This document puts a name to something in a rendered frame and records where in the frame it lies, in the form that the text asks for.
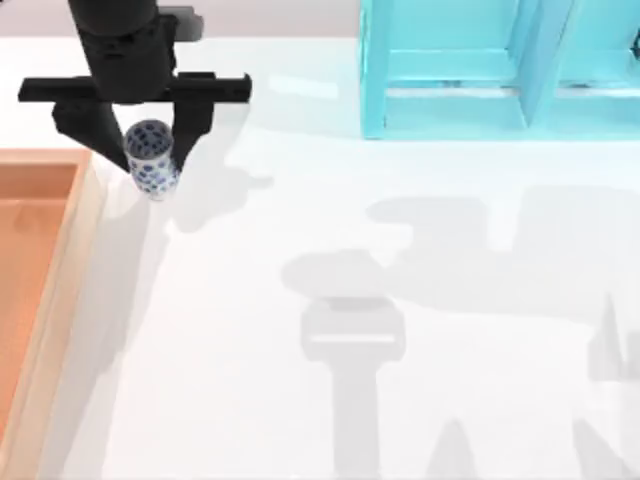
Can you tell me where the blue and white patterned cup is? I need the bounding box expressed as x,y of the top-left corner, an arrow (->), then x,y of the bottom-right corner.
122,118 -> 178,203

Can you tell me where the shallow salmon-coloured box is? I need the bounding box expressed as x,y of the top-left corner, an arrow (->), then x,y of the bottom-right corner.
0,147 -> 109,480

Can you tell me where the light blue rack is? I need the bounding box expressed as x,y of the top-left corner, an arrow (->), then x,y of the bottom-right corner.
358,0 -> 640,142

